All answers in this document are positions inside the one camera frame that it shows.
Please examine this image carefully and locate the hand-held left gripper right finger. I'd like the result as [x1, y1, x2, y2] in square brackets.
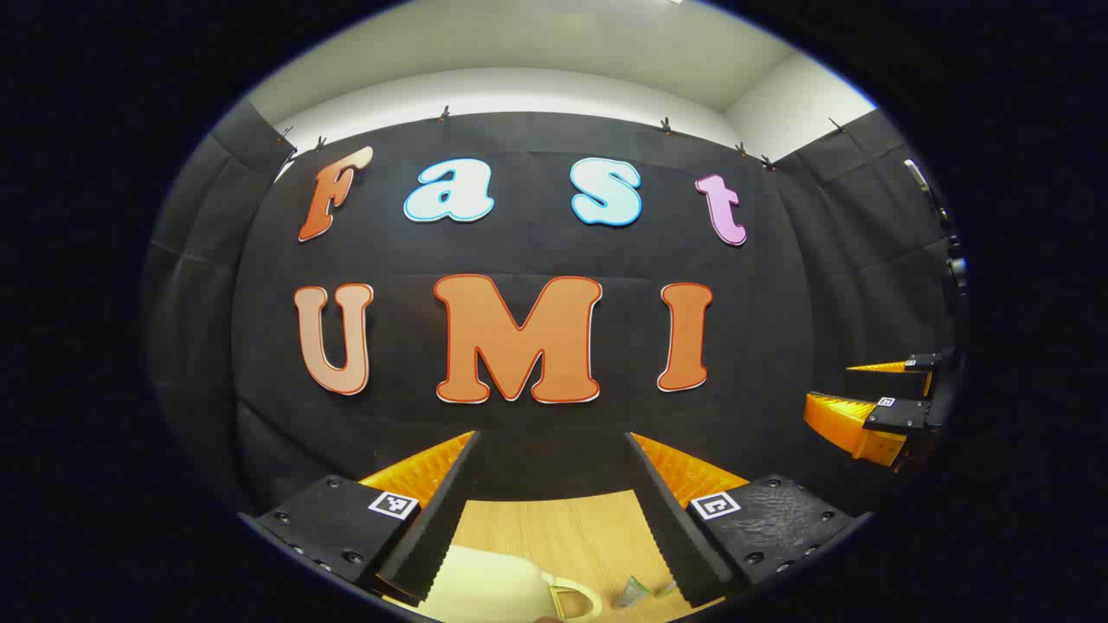
[625, 431, 875, 608]

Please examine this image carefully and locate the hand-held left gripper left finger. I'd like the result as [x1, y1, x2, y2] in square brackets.
[238, 430, 482, 607]

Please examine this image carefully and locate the pale yellow suitcase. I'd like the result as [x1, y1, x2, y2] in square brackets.
[414, 543, 604, 623]

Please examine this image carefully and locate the row of black cloth clips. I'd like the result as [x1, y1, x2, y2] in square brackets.
[277, 106, 847, 171]

